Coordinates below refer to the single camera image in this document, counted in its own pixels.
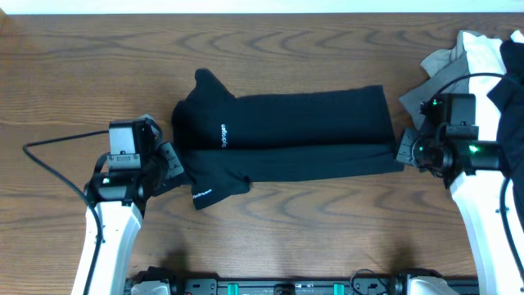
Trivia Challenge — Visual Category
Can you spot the black polo shirt with logo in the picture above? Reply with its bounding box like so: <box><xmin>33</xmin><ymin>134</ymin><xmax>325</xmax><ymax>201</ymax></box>
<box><xmin>171</xmin><ymin>69</ymin><xmax>404</xmax><ymax>210</ymax></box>

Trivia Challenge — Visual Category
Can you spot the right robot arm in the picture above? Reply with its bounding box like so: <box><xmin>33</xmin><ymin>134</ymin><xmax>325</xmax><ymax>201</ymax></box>
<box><xmin>396</xmin><ymin>93</ymin><xmax>523</xmax><ymax>294</ymax></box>

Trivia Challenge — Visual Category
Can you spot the grey garment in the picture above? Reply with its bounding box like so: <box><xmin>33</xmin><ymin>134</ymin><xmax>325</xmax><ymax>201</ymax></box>
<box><xmin>400</xmin><ymin>48</ymin><xmax>469</xmax><ymax>129</ymax></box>

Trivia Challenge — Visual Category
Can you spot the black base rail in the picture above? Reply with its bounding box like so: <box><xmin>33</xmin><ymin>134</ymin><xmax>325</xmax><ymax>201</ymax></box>
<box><xmin>122</xmin><ymin>268</ymin><xmax>480</xmax><ymax>295</ymax></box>

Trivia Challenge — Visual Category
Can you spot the white garment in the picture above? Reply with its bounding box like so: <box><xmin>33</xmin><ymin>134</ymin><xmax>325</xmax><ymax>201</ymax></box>
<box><xmin>456</xmin><ymin>29</ymin><xmax>524</xmax><ymax>143</ymax></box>

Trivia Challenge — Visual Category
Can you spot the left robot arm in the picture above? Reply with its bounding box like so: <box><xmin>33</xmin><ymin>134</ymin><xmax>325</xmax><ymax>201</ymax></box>
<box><xmin>72</xmin><ymin>115</ymin><xmax>190</xmax><ymax>294</ymax></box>

